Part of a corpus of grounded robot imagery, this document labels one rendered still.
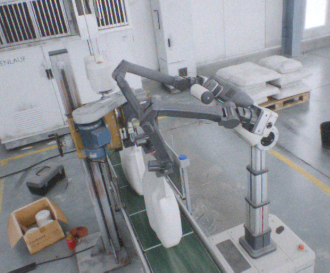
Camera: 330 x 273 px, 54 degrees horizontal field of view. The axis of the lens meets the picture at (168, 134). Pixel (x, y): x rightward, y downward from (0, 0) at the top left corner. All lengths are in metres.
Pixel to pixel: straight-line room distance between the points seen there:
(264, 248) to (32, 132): 3.78
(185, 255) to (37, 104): 3.41
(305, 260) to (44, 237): 2.19
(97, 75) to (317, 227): 2.25
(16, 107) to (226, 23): 4.37
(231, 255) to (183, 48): 4.32
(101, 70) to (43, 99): 3.12
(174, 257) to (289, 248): 0.83
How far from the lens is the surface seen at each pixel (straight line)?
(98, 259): 3.05
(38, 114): 5.14
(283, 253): 2.59
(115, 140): 2.39
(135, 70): 1.89
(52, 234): 3.32
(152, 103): 1.38
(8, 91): 5.06
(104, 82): 2.02
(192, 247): 2.45
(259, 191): 2.23
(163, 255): 2.43
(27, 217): 3.65
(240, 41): 7.42
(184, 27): 6.09
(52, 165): 4.22
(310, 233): 3.14
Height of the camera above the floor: 2.16
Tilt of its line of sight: 27 degrees down
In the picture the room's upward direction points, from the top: 8 degrees counter-clockwise
